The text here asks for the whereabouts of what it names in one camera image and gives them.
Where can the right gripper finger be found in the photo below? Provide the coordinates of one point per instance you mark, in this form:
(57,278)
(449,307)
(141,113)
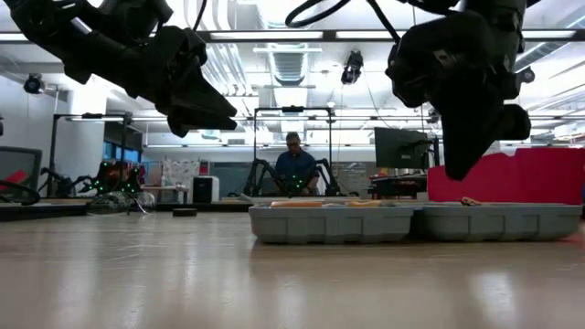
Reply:
(489,132)
(457,141)

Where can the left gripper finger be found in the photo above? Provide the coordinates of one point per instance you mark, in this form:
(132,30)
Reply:
(205,98)
(196,122)

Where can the small grey socket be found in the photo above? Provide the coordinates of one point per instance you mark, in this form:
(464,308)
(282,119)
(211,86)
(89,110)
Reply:
(184,212)

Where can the grey-blue plastic tool case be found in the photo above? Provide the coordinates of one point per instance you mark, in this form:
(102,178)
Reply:
(329,226)

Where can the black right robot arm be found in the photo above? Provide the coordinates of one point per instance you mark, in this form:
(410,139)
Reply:
(493,5)

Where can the red fire extinguisher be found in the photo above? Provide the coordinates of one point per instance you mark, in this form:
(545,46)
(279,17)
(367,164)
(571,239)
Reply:
(204,168)

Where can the black computer monitor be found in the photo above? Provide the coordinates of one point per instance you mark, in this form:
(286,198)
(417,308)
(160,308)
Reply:
(400,148)

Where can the white air purifier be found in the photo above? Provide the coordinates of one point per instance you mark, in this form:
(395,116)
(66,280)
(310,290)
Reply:
(205,189)

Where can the dark desk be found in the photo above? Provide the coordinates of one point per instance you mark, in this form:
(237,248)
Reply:
(397,185)

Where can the black robot with green lights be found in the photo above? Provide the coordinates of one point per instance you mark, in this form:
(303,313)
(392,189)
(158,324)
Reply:
(114,178)

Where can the person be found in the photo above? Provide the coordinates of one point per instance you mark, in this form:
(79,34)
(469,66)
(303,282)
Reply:
(297,169)

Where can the grey crumpled heap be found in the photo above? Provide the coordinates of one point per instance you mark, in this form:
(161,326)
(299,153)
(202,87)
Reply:
(119,203)

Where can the grey office chair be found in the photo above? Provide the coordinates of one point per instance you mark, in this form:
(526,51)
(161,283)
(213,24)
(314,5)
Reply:
(20,155)

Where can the red flat object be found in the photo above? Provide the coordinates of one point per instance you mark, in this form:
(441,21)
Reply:
(16,177)

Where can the black ceiling camera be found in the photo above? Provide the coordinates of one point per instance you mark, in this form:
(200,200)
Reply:
(529,77)
(34,84)
(352,66)

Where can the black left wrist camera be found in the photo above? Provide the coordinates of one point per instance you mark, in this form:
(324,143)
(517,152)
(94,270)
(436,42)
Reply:
(132,18)

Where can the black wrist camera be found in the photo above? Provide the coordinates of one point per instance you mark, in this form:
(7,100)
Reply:
(411,68)
(132,18)

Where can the black robot station frame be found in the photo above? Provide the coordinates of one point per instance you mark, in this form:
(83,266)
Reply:
(254,137)
(51,151)

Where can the red bin wall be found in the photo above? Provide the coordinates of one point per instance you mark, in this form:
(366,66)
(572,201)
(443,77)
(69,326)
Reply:
(548,178)

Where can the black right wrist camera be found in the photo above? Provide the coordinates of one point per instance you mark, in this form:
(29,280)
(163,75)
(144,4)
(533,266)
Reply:
(411,68)

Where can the silver ceiling duct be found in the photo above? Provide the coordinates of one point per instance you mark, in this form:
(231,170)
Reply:
(288,59)

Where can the black aluminium table frame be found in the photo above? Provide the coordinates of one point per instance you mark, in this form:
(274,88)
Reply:
(41,211)

